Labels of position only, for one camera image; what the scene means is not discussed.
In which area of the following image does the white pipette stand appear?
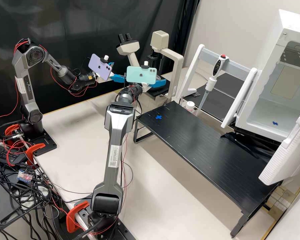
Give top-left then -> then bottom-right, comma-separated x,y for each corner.
174,44 -> 258,129

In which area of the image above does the small circuit board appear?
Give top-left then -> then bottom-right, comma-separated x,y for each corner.
17,169 -> 35,182

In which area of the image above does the black power adapter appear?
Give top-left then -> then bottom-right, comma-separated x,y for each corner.
0,144 -> 27,166

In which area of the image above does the left wrist camera phone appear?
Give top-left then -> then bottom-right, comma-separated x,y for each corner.
88,53 -> 113,82

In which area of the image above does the incubator door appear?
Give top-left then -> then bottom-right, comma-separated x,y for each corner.
258,101 -> 300,186

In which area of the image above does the right wrist camera phone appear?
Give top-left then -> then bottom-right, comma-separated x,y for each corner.
126,61 -> 157,85

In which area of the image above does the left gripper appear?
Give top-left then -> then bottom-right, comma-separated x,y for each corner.
107,61 -> 127,83

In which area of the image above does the pipette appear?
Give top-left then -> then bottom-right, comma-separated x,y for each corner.
197,54 -> 228,116

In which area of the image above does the red clamp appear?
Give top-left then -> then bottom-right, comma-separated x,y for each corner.
26,143 -> 46,166
4,124 -> 22,137
66,201 -> 90,233

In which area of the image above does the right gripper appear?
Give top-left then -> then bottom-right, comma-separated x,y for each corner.
141,76 -> 167,93

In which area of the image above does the flat black box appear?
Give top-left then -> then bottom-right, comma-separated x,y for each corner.
0,184 -> 22,223

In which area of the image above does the long black platform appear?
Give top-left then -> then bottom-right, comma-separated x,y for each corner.
133,101 -> 283,238

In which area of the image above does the cream microscope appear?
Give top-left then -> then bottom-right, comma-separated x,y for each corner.
116,30 -> 184,103

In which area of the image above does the wrist camera phone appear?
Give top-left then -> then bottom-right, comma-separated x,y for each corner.
88,53 -> 113,82
126,61 -> 157,85

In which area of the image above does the white incubator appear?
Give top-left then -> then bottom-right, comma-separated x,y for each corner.
235,9 -> 300,143

